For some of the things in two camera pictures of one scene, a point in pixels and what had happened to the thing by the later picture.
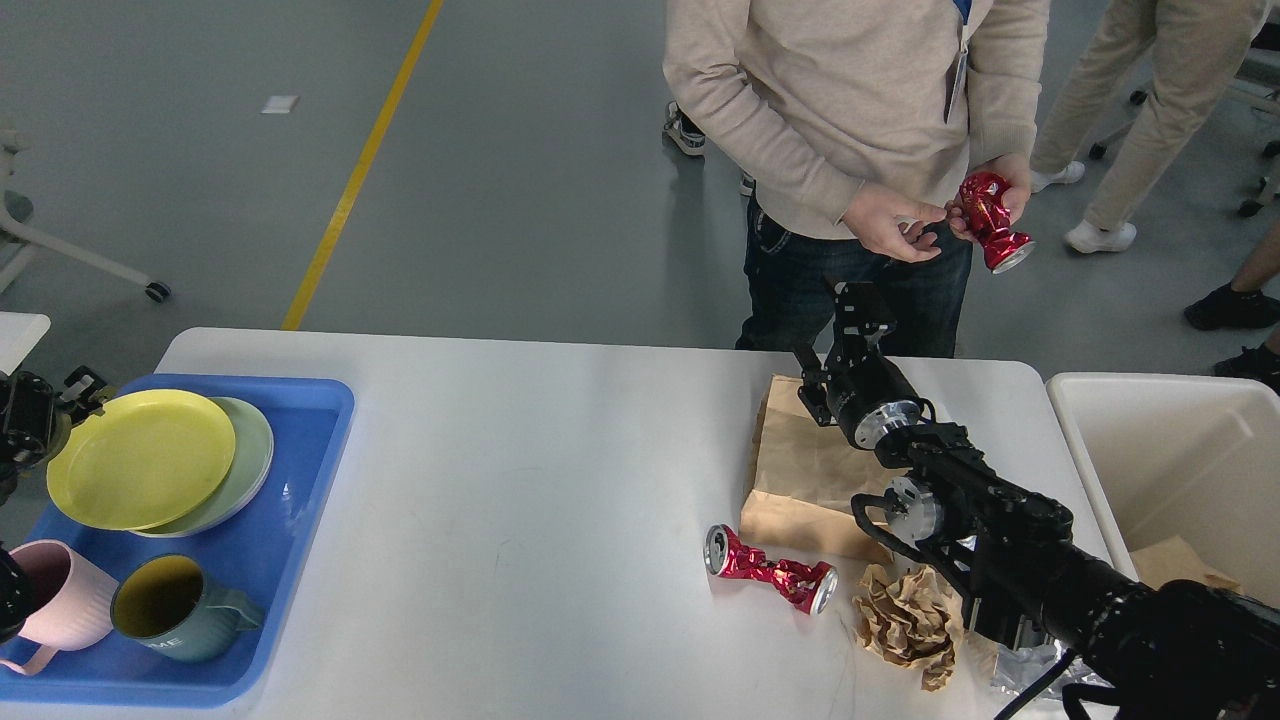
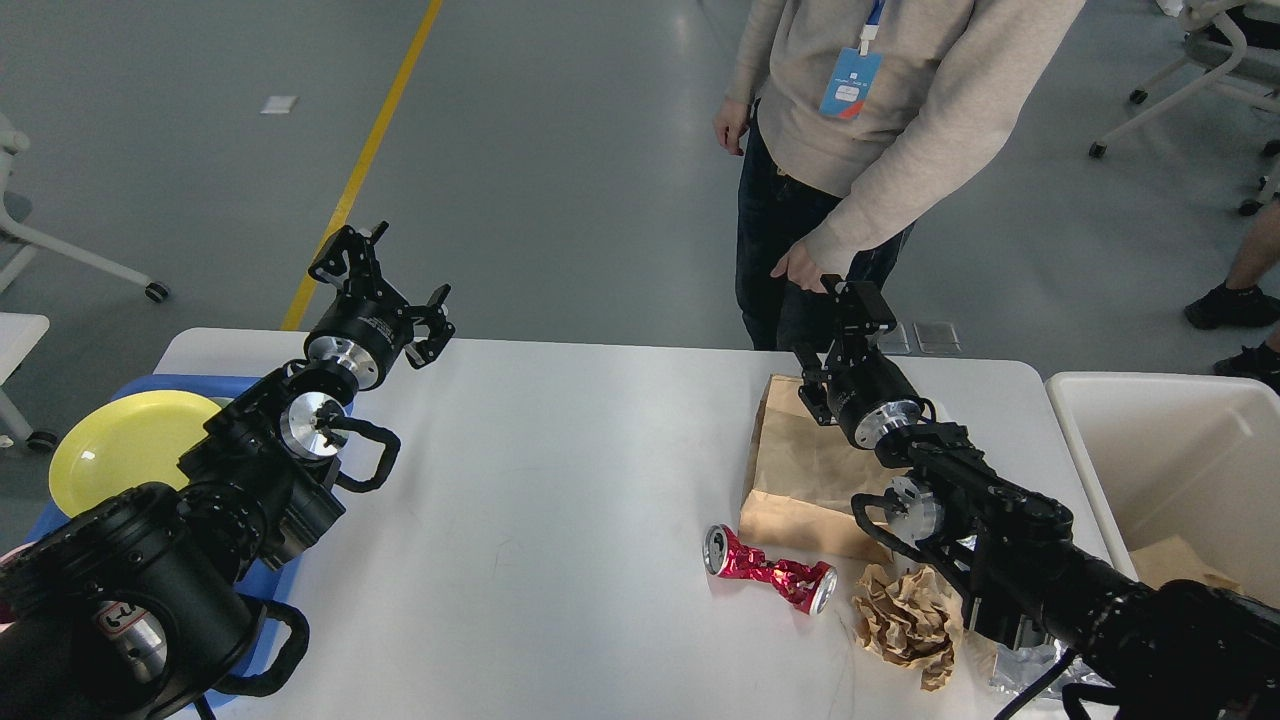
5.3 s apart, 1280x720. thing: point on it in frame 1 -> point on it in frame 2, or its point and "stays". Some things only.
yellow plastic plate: (148, 458) stays
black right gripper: (865, 394) stays
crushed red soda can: (811, 588) stays
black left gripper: (27, 409) -> (364, 327)
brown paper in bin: (1174, 559) stays
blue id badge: (958, 82) -> (849, 84)
